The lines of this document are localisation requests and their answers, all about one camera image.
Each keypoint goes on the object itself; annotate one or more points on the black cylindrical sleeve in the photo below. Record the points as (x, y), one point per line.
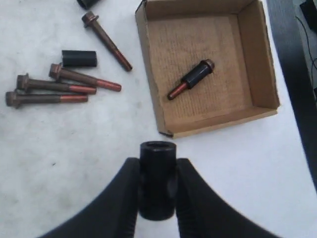
(78, 58)
(158, 183)
(196, 75)
(87, 3)

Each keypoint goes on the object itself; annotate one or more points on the cardboard box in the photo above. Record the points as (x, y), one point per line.
(198, 74)

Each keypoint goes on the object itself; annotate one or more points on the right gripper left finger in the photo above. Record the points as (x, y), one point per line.
(104, 210)

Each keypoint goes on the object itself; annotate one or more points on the copper flanged bolt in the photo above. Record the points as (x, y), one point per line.
(81, 78)
(44, 98)
(209, 65)
(54, 85)
(106, 39)

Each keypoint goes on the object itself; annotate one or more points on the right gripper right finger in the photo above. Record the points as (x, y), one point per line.
(213, 210)

